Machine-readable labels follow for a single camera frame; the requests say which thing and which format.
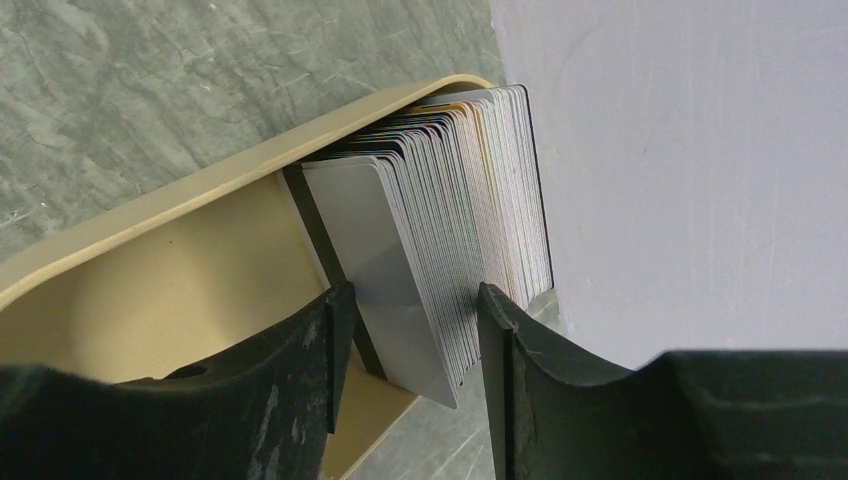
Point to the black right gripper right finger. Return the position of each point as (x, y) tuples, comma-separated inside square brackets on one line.
[(558, 411)]

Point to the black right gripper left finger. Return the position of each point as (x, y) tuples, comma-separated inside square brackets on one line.
[(261, 409)]

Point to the beige card tray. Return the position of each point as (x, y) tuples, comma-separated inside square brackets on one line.
[(195, 267)]

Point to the white cards in tray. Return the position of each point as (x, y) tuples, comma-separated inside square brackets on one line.
[(417, 210)]

